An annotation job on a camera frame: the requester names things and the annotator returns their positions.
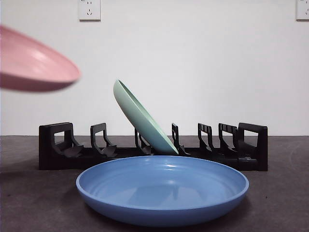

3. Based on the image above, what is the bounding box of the blue round plate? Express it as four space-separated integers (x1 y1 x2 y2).
76 156 250 228

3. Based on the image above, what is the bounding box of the white wall socket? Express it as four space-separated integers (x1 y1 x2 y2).
79 0 101 21
296 0 309 21

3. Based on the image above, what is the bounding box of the black plastic dish rack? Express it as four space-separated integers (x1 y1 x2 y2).
38 122 268 172

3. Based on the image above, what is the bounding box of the green round plate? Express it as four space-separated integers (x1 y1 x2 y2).
113 79 179 156

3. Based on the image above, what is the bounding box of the pink round plate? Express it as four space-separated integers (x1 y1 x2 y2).
0 25 82 93

